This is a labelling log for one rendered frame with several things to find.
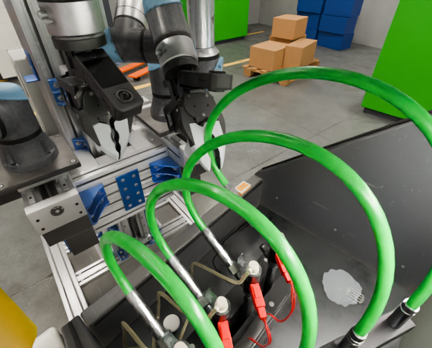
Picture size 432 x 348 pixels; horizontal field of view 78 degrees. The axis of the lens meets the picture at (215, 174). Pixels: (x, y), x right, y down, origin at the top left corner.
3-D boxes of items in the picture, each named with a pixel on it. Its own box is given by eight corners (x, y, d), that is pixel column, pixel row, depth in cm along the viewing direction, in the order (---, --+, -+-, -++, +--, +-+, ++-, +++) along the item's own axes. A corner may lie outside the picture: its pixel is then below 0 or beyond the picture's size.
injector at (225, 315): (211, 335, 55) (209, 283, 42) (229, 353, 52) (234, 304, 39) (202, 346, 53) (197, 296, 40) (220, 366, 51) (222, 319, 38)
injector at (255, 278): (235, 306, 60) (241, 250, 46) (253, 322, 57) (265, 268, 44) (227, 315, 58) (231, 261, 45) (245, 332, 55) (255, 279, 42)
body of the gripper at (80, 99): (106, 97, 50) (86, 26, 43) (132, 111, 46) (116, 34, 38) (66, 111, 46) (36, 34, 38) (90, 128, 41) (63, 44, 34)
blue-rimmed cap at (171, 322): (173, 313, 67) (172, 310, 66) (183, 324, 64) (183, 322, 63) (160, 325, 64) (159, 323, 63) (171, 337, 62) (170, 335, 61)
